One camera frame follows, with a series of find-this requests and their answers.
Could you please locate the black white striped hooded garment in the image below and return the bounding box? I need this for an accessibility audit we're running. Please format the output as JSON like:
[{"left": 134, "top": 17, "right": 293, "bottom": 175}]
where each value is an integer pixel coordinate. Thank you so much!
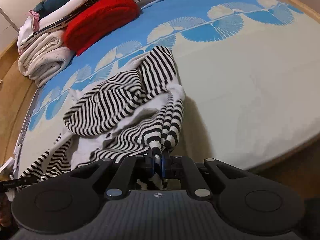
[{"left": 21, "top": 46, "right": 185, "bottom": 183}]

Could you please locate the white folded clothes stack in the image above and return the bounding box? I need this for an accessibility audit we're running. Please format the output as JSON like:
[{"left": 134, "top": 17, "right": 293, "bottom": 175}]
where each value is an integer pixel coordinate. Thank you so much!
[{"left": 17, "top": 0, "right": 99, "bottom": 55}]

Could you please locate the wooden bed headboard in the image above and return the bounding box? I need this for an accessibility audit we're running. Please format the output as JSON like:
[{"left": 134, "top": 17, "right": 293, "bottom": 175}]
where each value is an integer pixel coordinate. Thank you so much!
[{"left": 0, "top": 41, "right": 37, "bottom": 164}]

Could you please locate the cream folded quilt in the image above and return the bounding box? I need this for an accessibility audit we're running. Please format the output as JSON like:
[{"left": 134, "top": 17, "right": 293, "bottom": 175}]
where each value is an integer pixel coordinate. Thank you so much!
[{"left": 17, "top": 30, "right": 75, "bottom": 87}]

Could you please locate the blue white patterned bedsheet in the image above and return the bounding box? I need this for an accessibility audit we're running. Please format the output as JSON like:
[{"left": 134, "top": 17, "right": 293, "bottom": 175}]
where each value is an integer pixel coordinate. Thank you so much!
[{"left": 18, "top": 0, "right": 319, "bottom": 172}]

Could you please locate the red folded blanket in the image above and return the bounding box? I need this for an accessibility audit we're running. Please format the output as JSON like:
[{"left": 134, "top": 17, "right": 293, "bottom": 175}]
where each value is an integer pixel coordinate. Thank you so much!
[{"left": 63, "top": 0, "right": 140, "bottom": 56}]

